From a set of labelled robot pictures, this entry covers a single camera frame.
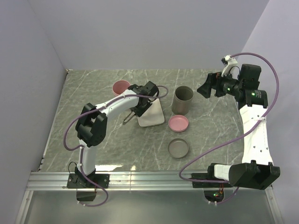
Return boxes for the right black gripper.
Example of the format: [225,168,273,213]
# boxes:
[197,69,243,98]

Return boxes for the metal food tongs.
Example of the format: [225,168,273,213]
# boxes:
[122,111,135,125]

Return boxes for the white rectangular plate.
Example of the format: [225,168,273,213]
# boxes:
[137,99,165,127]

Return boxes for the pink cylindrical container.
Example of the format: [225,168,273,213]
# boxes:
[112,80,131,96]

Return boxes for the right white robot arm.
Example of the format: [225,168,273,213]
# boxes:
[197,64,280,190]

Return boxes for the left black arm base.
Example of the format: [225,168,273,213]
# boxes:
[66,173,110,189]

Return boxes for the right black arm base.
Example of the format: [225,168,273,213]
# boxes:
[190,173,232,189]

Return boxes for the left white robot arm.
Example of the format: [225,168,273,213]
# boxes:
[75,81,159,188]

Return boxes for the grey cylindrical container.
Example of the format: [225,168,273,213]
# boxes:
[171,86,193,115]

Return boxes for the pink round lid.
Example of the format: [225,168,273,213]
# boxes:
[168,115,189,133]

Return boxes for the grey round lid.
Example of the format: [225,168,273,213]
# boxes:
[168,138,189,159]

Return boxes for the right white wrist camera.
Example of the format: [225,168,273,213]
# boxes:
[221,55,238,77]

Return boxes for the aluminium rail frame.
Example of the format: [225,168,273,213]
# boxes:
[25,170,274,192]

